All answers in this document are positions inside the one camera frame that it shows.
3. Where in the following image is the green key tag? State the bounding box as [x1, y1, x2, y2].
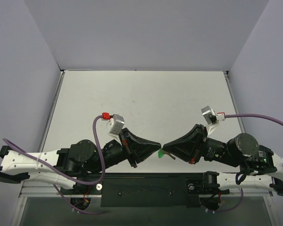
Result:
[158, 150, 164, 158]

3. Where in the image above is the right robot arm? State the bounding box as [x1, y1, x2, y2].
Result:
[163, 124, 283, 196]

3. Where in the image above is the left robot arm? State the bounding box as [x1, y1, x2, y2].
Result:
[0, 128, 161, 194]

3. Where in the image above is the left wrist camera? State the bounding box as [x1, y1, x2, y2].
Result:
[107, 114, 125, 138]

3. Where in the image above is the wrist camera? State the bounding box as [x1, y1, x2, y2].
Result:
[107, 114, 125, 138]
[201, 106, 217, 125]

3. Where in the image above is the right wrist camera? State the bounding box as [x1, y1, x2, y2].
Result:
[201, 106, 217, 125]

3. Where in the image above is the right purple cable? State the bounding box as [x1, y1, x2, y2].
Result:
[225, 113, 283, 132]

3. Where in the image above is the purple cable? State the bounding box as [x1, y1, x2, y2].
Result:
[2, 113, 109, 186]
[225, 113, 283, 132]

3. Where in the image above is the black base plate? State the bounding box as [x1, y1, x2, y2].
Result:
[61, 171, 229, 207]

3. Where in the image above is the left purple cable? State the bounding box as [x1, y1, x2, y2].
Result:
[2, 113, 109, 186]

